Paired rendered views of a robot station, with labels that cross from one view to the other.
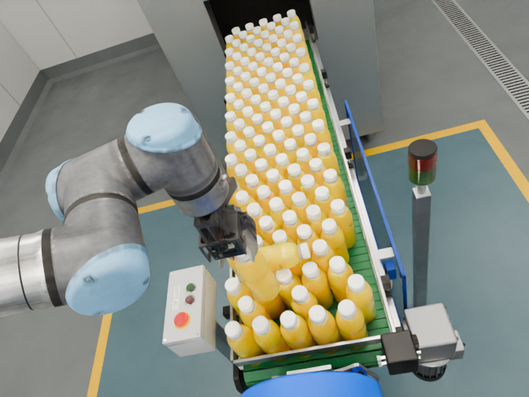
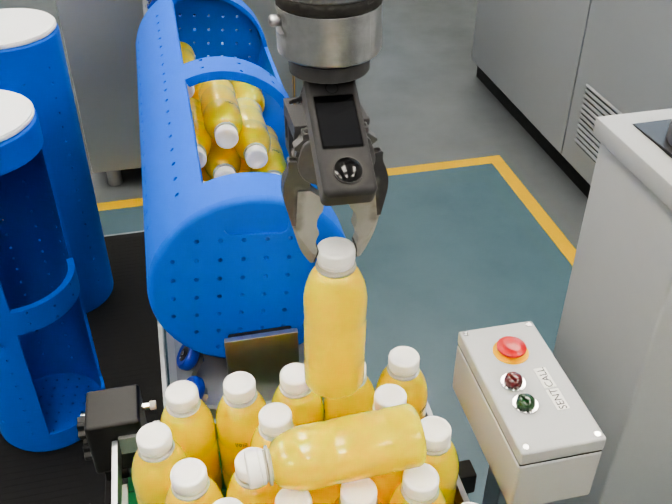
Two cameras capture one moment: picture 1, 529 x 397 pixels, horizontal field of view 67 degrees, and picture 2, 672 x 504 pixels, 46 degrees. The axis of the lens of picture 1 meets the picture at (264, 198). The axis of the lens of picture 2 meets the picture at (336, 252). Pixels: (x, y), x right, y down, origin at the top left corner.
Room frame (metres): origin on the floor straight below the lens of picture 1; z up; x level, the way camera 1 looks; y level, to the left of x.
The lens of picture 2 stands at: (1.06, -0.20, 1.77)
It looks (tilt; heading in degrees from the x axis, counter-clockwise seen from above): 36 degrees down; 153
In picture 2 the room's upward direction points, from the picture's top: straight up
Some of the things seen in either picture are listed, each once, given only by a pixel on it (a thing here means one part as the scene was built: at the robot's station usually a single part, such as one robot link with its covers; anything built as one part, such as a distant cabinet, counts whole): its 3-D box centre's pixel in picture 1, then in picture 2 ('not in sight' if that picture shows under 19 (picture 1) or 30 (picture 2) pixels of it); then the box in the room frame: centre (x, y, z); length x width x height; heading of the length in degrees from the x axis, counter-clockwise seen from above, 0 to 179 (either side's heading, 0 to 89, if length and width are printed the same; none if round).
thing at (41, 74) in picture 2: not in sight; (39, 175); (-1.10, -0.08, 0.59); 0.28 x 0.28 x 0.88
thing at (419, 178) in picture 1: (422, 169); not in sight; (0.59, -0.38, 1.18); 0.06 x 0.06 x 0.05
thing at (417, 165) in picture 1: (422, 156); not in sight; (0.59, -0.38, 1.23); 0.06 x 0.06 x 0.04
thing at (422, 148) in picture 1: (422, 170); not in sight; (0.59, -0.38, 1.18); 0.06 x 0.06 x 0.16
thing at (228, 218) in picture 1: (217, 221); (328, 112); (0.47, 0.09, 1.44); 0.09 x 0.08 x 0.12; 166
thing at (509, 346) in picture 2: (181, 319); (511, 348); (0.53, 0.31, 1.11); 0.04 x 0.04 x 0.01
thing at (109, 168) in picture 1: (101, 187); not in sight; (0.46, 0.20, 1.62); 0.12 x 0.12 x 0.09; 3
